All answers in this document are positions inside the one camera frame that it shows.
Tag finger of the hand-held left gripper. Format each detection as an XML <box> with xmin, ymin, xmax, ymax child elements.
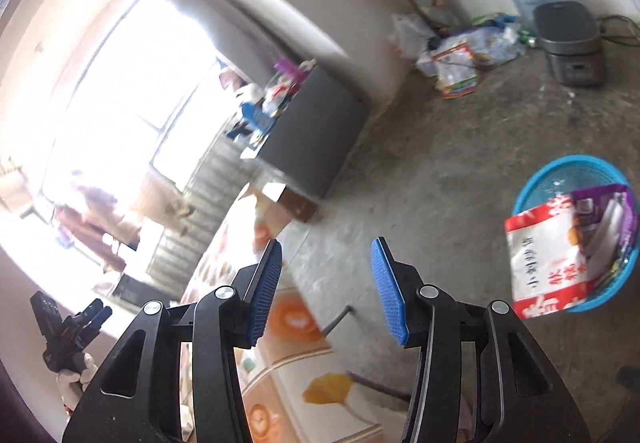
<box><xmin>75</xmin><ymin>300</ymin><xmax>104</xmax><ymax>329</ymax></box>
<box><xmin>82</xmin><ymin>307</ymin><xmax>113</xmax><ymax>338</ymax></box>

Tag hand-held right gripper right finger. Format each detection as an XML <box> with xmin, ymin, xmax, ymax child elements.
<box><xmin>370</xmin><ymin>237</ymin><xmax>593</xmax><ymax>443</ymax></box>

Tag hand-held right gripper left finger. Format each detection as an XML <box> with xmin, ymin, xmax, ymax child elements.
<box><xmin>62</xmin><ymin>239</ymin><xmax>284</xmax><ymax>443</ymax></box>

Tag snack packet with cake picture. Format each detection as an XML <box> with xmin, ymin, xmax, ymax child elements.
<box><xmin>504</xmin><ymin>195</ymin><xmax>593</xmax><ymax>320</ymax></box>

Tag blue plastic basket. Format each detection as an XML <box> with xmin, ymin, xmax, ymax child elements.
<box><xmin>511</xmin><ymin>154</ymin><xmax>636</xmax><ymax>314</ymax></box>

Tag purple snack bag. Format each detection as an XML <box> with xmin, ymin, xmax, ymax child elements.
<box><xmin>570</xmin><ymin>183</ymin><xmax>640</xmax><ymax>274</ymax></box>

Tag person's left hand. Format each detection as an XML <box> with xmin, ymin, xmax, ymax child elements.
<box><xmin>56</xmin><ymin>355</ymin><xmax>98</xmax><ymax>416</ymax></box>

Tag dark low cabinet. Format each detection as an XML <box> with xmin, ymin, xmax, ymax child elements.
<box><xmin>112</xmin><ymin>273</ymin><xmax>186</xmax><ymax>306</ymax></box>

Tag grey metal table leg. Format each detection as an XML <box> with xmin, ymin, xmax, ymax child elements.
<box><xmin>320</xmin><ymin>305</ymin><xmax>353</xmax><ymax>339</ymax></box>

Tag pinkish brown hanging garment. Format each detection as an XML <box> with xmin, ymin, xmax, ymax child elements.
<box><xmin>55</xmin><ymin>203</ymin><xmax>126</xmax><ymax>274</ymax></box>

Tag patterned tablecloth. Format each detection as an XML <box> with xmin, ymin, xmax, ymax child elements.
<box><xmin>180</xmin><ymin>195</ymin><xmax>416</xmax><ymax>443</ymax></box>

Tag beige puffer jacket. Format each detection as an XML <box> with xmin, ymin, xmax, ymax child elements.
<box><xmin>75</xmin><ymin>173</ymin><xmax>141</xmax><ymax>244</ymax></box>

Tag metal balcony railing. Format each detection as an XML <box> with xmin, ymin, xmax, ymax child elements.
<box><xmin>115</xmin><ymin>143</ymin><xmax>261</xmax><ymax>294</ymax></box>

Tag beige hanging pants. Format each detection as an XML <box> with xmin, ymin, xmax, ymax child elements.
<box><xmin>140</xmin><ymin>173</ymin><xmax>198</xmax><ymax>236</ymax></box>

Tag grey cabinet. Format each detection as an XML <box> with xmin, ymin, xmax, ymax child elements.
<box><xmin>240</xmin><ymin>65</ymin><xmax>368</xmax><ymax>198</ymax></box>

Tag blue detergent bottle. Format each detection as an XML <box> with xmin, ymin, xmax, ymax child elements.
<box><xmin>239</xmin><ymin>100</ymin><xmax>273</xmax><ymax>134</ymax></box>

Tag pink garment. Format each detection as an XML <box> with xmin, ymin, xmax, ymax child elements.
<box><xmin>217</xmin><ymin>68</ymin><xmax>246</xmax><ymax>91</ymax></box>

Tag purple cup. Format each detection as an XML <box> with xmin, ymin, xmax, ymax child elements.
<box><xmin>274</xmin><ymin>55</ymin><xmax>301</xmax><ymax>84</ymax></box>

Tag pile of plastic packets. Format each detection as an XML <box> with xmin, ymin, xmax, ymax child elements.
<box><xmin>415</xmin><ymin>13</ymin><xmax>526</xmax><ymax>101</ymax></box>

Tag white plastic bag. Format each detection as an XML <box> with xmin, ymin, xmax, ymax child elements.
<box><xmin>389</xmin><ymin>13</ymin><xmax>436</xmax><ymax>61</ymax></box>

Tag grey rice cooker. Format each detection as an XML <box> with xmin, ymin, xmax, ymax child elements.
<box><xmin>531</xmin><ymin>1</ymin><xmax>606</xmax><ymax>87</ymax></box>

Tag black power cable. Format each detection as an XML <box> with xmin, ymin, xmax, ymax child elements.
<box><xmin>597</xmin><ymin>15</ymin><xmax>640</xmax><ymax>46</ymax></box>

